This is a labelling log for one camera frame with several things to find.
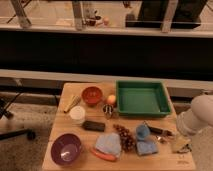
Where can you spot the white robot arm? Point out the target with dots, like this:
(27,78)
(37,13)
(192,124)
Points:
(197,117)

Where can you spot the green plastic tray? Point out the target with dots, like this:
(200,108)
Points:
(142,99)

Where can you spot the orange fruit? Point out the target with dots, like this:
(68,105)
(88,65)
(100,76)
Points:
(111,100)

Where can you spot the red bowl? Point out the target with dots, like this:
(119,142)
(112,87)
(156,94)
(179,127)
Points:
(92,95)

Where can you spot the small metal cup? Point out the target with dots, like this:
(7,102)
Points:
(108,110)

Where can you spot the white cup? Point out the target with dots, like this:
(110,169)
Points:
(77,114)

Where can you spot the black rectangular block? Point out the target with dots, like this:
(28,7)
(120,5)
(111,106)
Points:
(94,126)

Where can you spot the wooden table board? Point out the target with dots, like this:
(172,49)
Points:
(164,160)

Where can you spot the light blue cloth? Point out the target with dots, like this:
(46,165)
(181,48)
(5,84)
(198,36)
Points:
(109,144)

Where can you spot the bunch of dark grapes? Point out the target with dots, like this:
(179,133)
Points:
(126,138)

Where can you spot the blue cup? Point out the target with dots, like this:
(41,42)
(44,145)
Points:
(142,132)

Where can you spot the orange carrot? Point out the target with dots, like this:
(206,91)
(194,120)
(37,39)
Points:
(107,157)

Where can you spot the purple bowl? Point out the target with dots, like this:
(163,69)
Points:
(66,149)

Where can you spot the black office chair base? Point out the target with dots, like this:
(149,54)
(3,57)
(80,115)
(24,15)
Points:
(4,112)

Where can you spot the black handled tool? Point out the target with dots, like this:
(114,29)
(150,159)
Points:
(159,131)

